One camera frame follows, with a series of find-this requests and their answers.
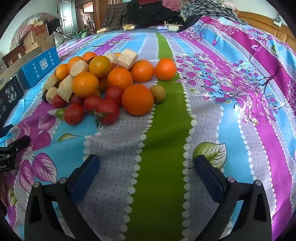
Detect blue cardboard box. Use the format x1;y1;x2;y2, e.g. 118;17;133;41
22;46;61;89

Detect floral striped bedsheet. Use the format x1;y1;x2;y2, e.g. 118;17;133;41
0;16;296;241

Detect pink clothing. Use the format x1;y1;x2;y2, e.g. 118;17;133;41
162;0;183;11

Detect brown plaid cloth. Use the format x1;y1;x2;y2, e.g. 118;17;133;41
97;2;129;32

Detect grey checkered blanket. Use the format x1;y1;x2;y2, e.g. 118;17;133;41
180;0;245;24

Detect pile of oranges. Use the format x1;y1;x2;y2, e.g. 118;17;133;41
55;52;177;116

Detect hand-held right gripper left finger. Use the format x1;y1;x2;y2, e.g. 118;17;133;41
24;154;102;241

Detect dark wooden chair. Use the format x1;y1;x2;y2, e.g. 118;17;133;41
2;45;26;67

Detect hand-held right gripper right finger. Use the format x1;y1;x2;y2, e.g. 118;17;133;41
194;154;272;241

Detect wooden headboard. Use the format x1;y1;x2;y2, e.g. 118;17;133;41
236;10;294;50

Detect grey patterned plastic bag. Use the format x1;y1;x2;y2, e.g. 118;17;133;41
52;32;70;47

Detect black printed box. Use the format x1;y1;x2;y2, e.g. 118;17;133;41
0;75;30;130

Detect green-brown round fruit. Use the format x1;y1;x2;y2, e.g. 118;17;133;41
149;85;166;103

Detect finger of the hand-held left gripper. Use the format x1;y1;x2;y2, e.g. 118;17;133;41
7;135;31;151
0;124;15;140

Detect stemmed red tomato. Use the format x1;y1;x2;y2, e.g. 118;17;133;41
94;99;120;130

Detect green leafy vegetables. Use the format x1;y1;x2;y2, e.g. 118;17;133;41
69;28;92;40

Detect black clothing pile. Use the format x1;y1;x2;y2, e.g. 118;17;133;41
126;0;183;27

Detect white door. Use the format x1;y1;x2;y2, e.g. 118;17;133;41
59;0;78;35

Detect pile of white peeled chunks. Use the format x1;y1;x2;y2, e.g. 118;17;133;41
44;49;139;103

